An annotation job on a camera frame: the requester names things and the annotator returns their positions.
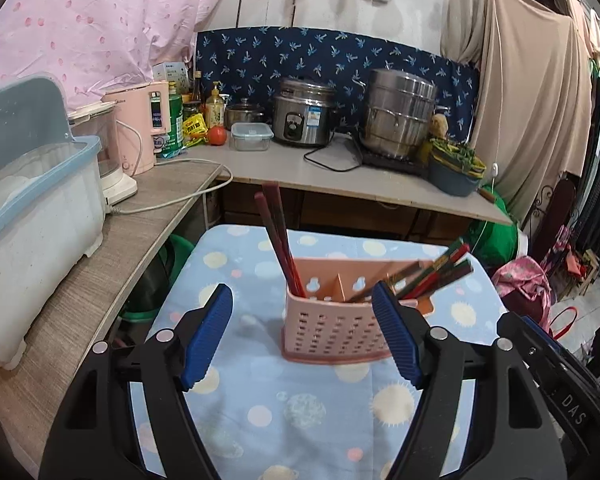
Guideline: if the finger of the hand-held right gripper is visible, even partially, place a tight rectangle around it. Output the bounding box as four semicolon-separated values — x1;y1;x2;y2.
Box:
496;311;563;361

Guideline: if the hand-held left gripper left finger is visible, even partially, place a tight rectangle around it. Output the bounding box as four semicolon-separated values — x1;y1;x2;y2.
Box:
39;282;234;480

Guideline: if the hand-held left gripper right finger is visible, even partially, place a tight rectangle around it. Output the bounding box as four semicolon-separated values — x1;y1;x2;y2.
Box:
371;281;567;480

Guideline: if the pink perforated utensil basket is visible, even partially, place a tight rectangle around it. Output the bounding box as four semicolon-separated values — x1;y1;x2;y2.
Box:
281;257;433;365

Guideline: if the green gold-band chopstick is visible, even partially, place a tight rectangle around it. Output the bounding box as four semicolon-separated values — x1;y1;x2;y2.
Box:
410;259;475;297

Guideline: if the dark red gold-band chopstick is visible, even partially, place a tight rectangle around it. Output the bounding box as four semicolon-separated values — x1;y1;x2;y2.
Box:
397;265;475;301

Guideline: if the bright red chopstick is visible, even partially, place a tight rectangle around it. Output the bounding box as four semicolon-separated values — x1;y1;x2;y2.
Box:
253;192;303;298

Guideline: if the dark brown silver-band chopstick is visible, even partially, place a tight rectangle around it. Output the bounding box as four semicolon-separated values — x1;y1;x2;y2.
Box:
272;183;308;297
262;184;306;297

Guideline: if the pink floral bag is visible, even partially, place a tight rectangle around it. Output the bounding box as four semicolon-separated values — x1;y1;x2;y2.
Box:
492;255;553;326

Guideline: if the blue planet-print tablecloth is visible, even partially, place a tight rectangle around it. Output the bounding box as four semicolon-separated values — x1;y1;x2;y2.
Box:
130;224;511;480

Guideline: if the green bag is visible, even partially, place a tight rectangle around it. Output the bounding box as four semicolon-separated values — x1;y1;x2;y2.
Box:
467;195;521;273

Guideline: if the wood-grain shelf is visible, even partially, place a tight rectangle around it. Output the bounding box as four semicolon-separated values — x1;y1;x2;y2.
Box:
0;157;231;480

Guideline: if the blue basin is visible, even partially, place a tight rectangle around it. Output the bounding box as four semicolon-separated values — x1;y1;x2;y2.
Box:
427;152;481;197

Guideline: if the black induction cooker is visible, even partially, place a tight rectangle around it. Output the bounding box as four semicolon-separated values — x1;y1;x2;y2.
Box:
352;132;431;177

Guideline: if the white dish drainer box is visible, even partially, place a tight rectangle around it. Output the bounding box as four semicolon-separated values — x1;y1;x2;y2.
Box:
0;76;106;371

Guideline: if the white food steamer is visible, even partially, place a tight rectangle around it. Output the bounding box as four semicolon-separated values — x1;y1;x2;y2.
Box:
67;101;138;206

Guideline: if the clear glass food container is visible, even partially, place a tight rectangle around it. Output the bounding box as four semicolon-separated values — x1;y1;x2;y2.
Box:
230;122;274;152

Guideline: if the yellow snack packet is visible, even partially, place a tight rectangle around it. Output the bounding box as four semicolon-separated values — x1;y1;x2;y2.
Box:
182;112;209;148

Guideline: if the green can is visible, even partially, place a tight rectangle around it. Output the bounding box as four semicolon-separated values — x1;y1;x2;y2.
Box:
167;92;186;153

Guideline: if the steel steamer pot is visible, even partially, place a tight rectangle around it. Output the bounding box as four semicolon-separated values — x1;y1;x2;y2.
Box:
360;67;438;161

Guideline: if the beige curtain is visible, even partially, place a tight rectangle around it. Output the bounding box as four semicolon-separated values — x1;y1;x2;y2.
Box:
440;0;593;221

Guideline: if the small lidded steel pot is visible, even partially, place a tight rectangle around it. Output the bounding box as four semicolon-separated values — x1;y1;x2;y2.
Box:
225;99;267;131

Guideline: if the yellow oil bottle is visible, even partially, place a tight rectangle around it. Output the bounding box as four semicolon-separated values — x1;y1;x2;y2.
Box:
205;82;226;131

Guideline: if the steel rice cooker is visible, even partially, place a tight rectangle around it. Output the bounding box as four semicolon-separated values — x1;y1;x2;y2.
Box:
272;77;337;148

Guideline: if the white green carton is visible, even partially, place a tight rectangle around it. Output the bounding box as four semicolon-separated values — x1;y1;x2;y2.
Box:
152;62;191;96

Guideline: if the navy leaf-print cloth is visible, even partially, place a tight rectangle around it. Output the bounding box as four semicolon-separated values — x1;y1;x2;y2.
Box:
195;27;481;143

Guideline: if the pink dotted sheet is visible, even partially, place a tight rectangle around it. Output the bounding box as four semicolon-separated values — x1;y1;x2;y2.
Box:
0;0;251;121

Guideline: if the white power cable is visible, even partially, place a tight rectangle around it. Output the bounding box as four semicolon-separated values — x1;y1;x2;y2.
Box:
105;157;233;216

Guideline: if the white cord with switch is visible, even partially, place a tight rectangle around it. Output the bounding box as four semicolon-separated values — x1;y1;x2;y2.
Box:
477;0;503;181

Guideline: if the black power cable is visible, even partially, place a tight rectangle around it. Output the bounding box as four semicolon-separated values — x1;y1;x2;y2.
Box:
304;147;363;173

